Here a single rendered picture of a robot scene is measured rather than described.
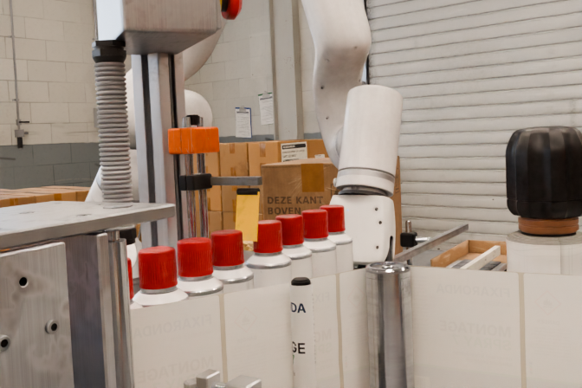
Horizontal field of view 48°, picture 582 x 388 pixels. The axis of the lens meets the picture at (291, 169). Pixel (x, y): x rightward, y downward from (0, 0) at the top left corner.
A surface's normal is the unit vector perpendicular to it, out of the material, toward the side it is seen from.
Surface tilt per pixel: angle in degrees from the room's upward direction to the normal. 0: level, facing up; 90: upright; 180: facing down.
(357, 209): 68
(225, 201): 91
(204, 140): 90
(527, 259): 90
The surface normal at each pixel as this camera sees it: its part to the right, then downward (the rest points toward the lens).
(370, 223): -0.44, -0.29
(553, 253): -0.28, 0.11
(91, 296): -0.52, 0.07
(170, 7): 0.40, 0.03
